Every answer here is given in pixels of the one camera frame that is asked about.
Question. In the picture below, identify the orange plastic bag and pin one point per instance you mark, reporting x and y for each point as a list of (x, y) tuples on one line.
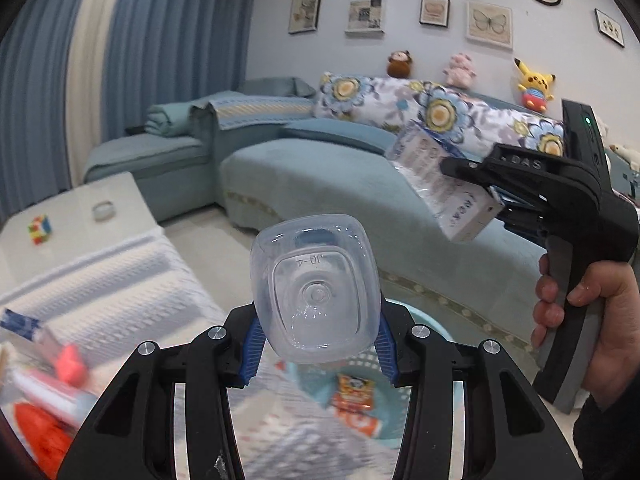
[(40, 435)]

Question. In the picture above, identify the white coffee table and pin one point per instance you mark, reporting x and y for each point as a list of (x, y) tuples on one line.
[(75, 215)]

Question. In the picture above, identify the striped teal sofa throw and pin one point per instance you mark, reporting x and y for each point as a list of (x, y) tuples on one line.
[(260, 107)]

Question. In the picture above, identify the teal plastic basket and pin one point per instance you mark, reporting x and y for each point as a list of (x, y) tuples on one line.
[(312, 385)]

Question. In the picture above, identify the brown monkey plush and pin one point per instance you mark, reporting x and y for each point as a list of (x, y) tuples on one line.
[(400, 64)]

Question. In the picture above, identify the person's right forearm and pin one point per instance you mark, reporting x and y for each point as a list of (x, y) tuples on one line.
[(610, 440)]

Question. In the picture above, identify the person's right hand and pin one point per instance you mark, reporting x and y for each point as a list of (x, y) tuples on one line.
[(620, 340)]

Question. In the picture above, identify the woven checked tablecloth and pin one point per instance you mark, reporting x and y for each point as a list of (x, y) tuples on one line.
[(125, 270)]

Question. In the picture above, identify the plain blue cushion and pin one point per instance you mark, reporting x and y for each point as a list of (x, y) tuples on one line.
[(340, 135)]

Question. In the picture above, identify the folded teal blanket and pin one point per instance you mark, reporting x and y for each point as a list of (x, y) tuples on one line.
[(167, 120)]

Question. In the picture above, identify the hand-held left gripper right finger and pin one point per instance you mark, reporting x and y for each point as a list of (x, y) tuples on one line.
[(386, 355)]

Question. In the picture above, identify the blue fabric sofa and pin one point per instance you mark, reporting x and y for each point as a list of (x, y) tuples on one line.
[(325, 175)]

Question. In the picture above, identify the orange snack wrapper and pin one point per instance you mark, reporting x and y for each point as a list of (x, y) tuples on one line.
[(360, 422)]

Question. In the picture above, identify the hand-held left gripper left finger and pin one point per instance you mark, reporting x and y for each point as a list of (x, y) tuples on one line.
[(250, 355)]

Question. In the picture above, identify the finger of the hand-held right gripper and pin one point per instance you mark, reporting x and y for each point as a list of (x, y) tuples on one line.
[(510, 167), (522, 215)]

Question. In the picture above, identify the white plush toy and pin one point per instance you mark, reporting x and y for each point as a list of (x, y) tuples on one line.
[(625, 155)]

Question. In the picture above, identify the pink plush toy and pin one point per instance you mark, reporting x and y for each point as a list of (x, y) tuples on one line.
[(459, 71)]

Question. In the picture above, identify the white matted picture frame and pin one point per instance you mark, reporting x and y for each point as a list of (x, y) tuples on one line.
[(610, 27)]

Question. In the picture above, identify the butterfly picture frame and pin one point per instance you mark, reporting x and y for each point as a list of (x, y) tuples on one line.
[(490, 25)]

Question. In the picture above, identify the blue curtain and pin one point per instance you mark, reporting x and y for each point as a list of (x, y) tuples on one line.
[(185, 35), (35, 85)]

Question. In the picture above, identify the small dark picture frame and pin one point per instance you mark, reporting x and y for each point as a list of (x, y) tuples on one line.
[(435, 11)]

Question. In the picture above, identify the clear plastic bottle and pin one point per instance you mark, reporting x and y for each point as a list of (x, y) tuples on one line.
[(315, 290)]

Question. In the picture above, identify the collage picture frame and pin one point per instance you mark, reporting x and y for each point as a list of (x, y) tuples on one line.
[(365, 16)]

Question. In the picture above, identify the white sheer curtain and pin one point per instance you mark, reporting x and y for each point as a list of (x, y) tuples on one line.
[(95, 70)]

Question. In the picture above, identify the clear packet with white label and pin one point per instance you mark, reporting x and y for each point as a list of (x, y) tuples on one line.
[(440, 195)]

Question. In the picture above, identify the round grey tin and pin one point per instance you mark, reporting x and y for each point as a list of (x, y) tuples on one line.
[(104, 211)]

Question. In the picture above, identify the yellow mouse plush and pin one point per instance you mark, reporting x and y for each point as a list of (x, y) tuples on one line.
[(534, 85)]

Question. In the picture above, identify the tall sketch picture frame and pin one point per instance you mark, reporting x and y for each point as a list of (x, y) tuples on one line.
[(305, 10)]

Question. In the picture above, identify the floral long cushion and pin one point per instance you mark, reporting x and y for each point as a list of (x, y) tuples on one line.
[(380, 100)]

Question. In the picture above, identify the orange snack packet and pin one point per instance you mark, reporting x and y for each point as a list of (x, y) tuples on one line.
[(352, 392)]

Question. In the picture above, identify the colourful puzzle cube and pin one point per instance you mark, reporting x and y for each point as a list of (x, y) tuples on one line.
[(40, 230)]

